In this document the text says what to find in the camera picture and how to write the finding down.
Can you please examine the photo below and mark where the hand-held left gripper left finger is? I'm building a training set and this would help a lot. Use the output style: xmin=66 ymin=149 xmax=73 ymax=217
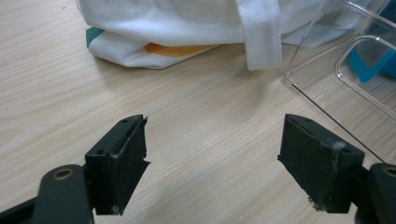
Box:
xmin=84 ymin=114 xmax=151 ymax=217

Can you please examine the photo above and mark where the clear plastic storage box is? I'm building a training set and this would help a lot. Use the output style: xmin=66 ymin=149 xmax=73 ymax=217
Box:
xmin=282 ymin=0 xmax=396 ymax=164

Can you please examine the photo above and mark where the blue box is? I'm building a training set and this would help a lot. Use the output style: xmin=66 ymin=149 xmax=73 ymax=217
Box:
xmin=346 ymin=0 xmax=396 ymax=84

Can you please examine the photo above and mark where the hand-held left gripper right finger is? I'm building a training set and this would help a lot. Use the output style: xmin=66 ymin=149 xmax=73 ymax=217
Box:
xmin=277 ymin=113 xmax=366 ymax=214

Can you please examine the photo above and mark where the white tote bag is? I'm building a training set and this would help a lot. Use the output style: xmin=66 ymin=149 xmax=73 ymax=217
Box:
xmin=76 ymin=0 xmax=372 ymax=71

